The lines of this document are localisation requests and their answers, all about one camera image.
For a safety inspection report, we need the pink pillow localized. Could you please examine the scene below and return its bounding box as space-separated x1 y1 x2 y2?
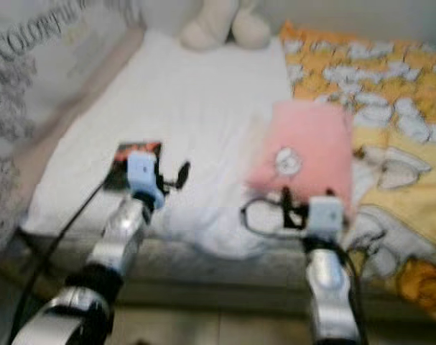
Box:
246 100 356 210

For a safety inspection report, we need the beige plush toy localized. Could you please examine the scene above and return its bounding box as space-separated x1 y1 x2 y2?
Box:
180 0 273 52

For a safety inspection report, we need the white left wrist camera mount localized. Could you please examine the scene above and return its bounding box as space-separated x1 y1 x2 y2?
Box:
126 150 165 210

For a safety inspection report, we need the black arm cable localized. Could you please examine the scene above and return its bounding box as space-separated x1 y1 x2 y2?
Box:
7 179 111 345
240 199 366 345

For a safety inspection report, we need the yellow cartoon print quilt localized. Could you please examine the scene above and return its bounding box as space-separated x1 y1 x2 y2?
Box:
278 21 436 326

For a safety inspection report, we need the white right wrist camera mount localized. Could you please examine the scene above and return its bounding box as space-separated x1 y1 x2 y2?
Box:
307 195 345 242

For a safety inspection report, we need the white bed sheet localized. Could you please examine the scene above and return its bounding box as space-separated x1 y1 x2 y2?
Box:
24 29 355 261

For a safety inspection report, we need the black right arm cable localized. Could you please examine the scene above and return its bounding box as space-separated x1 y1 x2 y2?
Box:
240 199 366 345

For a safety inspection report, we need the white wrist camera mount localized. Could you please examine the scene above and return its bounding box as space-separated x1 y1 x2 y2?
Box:
126 150 165 210
307 195 345 242

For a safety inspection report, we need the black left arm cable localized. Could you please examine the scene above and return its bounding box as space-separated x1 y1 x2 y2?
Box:
7 179 111 345

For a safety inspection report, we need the grey printed lettered cloth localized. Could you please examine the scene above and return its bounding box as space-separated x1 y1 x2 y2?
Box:
0 0 143 263

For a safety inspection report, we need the grey quilted mattress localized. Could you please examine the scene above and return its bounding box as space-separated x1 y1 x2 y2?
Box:
0 229 409 310

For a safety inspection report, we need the black red book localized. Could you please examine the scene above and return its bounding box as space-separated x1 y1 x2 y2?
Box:
106 140 164 190

